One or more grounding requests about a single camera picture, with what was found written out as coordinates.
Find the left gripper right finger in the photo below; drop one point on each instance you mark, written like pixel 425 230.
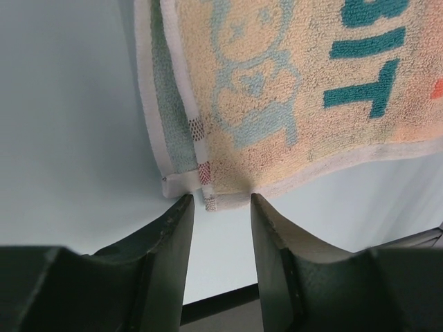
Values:
pixel 307 284

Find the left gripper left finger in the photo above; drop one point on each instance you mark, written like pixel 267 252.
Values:
pixel 135 284

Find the printed letters towel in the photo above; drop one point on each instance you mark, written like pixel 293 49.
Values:
pixel 245 97

